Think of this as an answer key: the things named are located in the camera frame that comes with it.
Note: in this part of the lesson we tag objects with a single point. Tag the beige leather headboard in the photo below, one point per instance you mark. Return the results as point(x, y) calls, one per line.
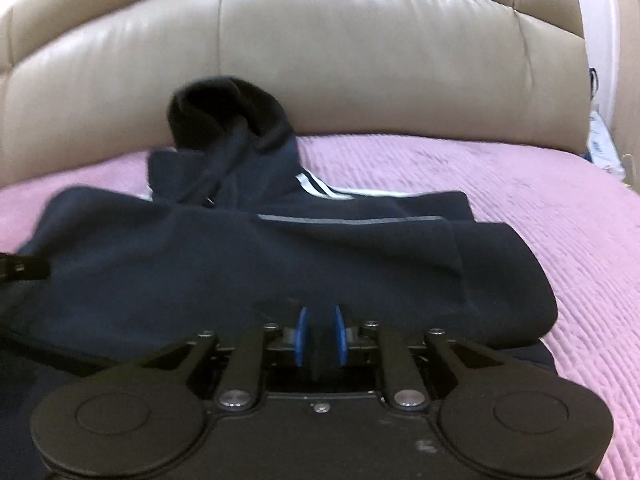
point(320, 60)

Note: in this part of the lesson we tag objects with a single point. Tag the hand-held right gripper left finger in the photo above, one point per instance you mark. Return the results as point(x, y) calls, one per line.
point(301, 336)

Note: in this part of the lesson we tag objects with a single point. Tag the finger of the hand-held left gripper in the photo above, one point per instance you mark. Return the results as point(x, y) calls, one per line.
point(22, 266)

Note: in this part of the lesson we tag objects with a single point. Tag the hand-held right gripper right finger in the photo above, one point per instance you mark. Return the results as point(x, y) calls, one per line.
point(341, 336)

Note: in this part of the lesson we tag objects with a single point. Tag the beige curtain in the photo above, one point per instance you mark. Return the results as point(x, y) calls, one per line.
point(631, 85)

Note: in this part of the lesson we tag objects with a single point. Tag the white shopping bag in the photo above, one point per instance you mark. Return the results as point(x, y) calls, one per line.
point(597, 145)

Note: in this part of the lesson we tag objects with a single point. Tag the navy blue hoodie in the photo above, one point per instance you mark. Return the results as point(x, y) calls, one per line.
point(260, 260)

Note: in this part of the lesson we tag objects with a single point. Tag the pink quilted bedspread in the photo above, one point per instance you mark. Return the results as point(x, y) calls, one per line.
point(550, 200)

